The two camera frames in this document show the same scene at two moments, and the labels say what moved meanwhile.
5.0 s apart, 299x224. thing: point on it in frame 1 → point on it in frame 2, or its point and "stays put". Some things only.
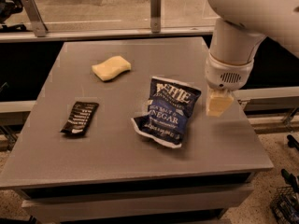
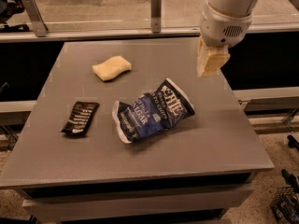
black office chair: x=10 y=4 stays put
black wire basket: x=285 y=208 stays put
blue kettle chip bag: x=171 y=105 → x=152 y=111
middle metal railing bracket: x=156 y=11 stays put
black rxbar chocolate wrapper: x=80 y=118 stays put
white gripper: x=224 y=76 → x=221 y=28
